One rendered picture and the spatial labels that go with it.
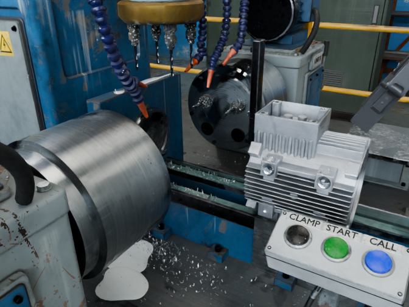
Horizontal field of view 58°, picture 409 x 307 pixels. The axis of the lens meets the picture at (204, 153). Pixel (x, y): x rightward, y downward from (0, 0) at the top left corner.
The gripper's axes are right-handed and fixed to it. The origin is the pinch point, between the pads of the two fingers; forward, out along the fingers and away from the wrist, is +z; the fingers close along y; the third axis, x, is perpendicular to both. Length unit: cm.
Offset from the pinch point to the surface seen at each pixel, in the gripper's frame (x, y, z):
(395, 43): 1, -510, 76
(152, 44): -339, -509, 314
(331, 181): 3.1, 3.4, 13.5
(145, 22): -42.2, 2.0, 12.9
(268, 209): -1.4, 3.6, 26.8
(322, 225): 4.5, 17.8, 11.5
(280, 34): -32, -55, 17
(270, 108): -14.2, -8.4, 15.8
